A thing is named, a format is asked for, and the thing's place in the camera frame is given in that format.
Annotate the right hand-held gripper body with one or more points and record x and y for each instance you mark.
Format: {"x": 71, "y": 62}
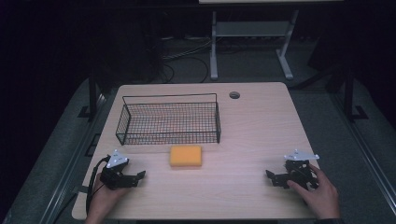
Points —
{"x": 297, "y": 171}

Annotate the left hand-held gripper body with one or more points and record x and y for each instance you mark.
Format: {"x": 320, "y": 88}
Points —
{"x": 116, "y": 174}

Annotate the person's left hand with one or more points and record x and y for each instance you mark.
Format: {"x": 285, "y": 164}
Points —
{"x": 104, "y": 199}

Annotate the person's right hand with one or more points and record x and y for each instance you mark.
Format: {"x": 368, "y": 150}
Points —
{"x": 320, "y": 194}

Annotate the orange sponge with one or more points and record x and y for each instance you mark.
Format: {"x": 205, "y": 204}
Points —
{"x": 186, "y": 156}

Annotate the grey metal stand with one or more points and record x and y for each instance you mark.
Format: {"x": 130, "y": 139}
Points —
{"x": 249, "y": 40}

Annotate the black metal frame post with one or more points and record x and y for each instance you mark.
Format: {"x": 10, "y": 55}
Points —
{"x": 92, "y": 93}
{"x": 350, "y": 93}

